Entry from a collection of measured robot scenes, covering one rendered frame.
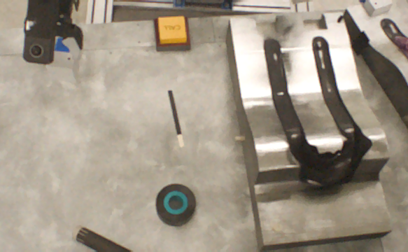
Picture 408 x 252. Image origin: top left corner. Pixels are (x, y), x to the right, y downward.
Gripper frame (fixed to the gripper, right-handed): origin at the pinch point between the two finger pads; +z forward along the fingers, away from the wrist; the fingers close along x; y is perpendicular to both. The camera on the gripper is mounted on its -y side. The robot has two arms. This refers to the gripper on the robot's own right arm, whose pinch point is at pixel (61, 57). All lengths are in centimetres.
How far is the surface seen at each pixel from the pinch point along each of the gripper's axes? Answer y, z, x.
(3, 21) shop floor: 69, 95, 55
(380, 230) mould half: -25, 10, -65
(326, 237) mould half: -27, 10, -55
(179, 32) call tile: 16.8, 11.9, -21.3
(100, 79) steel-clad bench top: 4.4, 15.6, -5.0
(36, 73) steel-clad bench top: 4.0, 15.6, 9.1
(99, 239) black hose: -31.7, 11.8, -11.6
